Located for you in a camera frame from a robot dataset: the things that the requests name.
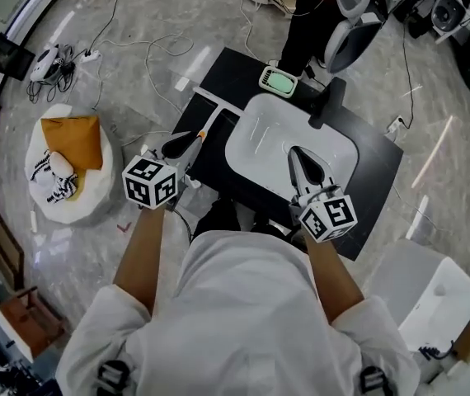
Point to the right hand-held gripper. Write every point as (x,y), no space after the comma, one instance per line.
(327,217)

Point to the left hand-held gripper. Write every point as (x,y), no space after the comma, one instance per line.
(148,182)

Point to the person's right forearm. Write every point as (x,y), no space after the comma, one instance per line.
(330,274)

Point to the person's left forearm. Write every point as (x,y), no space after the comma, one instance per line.
(140,258)

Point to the white power strip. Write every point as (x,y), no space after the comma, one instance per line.
(90,57)
(193,183)

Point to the white sink basin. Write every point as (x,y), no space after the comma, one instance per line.
(268,138)

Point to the black vanity table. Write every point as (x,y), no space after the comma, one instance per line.
(367,171)

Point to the person's dark trousers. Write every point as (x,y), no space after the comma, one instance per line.
(218,219)

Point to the black faucet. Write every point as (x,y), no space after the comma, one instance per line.
(334,95)

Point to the green soap dish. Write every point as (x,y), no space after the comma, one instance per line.
(278,81)

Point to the white beanbag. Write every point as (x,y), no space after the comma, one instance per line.
(90,208)

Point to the yellow flat cushion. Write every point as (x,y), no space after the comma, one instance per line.
(79,186)

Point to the orange cushion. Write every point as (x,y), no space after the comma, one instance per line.
(72,138)

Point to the small white pillow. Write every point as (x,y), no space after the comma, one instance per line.
(59,163)

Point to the black white striped cloth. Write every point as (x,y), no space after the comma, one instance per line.
(59,188)

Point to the person's white shirt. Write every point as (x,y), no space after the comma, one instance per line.
(239,303)

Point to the white round device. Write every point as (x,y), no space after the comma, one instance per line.
(45,62)

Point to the white square bin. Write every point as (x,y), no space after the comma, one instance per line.
(433,287)

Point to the dark wooden shelf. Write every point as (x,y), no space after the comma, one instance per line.
(0,237)

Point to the brown wooden crate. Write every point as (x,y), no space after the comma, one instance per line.
(24,316)

